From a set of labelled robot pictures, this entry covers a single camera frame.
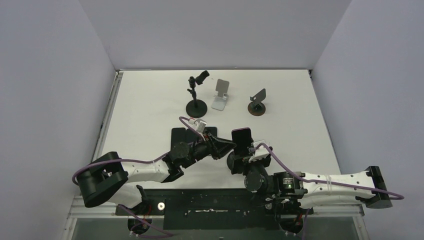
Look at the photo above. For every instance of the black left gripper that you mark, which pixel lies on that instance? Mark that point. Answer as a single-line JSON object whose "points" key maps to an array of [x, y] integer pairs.
{"points": [[217, 148]]}

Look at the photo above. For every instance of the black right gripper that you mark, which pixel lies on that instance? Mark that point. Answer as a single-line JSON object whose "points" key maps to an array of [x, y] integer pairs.
{"points": [[239, 159]]}

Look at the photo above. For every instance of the clear-case phone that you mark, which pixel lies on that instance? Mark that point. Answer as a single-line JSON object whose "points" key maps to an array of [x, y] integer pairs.
{"points": [[212, 130]]}

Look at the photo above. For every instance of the red-edged black phone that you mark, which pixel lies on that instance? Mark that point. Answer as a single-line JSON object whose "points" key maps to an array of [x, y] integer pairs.
{"points": [[242, 137]]}

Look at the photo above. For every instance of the black smartphone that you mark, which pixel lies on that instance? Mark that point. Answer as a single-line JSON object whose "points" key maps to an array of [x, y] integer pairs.
{"points": [[192, 136]]}

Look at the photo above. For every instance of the black pole phone stand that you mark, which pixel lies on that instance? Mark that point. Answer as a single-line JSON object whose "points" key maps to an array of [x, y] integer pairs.
{"points": [[235, 163], [196, 108]]}

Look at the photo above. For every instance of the white folding phone stand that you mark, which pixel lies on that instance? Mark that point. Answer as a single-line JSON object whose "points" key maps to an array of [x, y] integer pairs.
{"points": [[221, 96]]}

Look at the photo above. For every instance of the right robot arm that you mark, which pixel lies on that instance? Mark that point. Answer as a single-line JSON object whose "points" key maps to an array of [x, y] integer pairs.
{"points": [[303, 190]]}

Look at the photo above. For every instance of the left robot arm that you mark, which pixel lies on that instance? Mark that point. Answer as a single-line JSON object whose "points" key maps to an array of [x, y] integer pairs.
{"points": [[111, 178]]}

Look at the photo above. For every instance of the brown round base phone stand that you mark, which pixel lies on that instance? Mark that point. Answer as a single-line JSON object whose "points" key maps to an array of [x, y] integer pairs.
{"points": [[256, 107]]}

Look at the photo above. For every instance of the black mounting base plate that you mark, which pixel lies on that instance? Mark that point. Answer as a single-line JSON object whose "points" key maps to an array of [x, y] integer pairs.
{"points": [[219, 209]]}

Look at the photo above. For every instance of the aluminium frame rail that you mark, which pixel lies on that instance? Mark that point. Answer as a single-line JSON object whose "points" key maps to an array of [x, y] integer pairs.
{"points": [[70, 221]]}

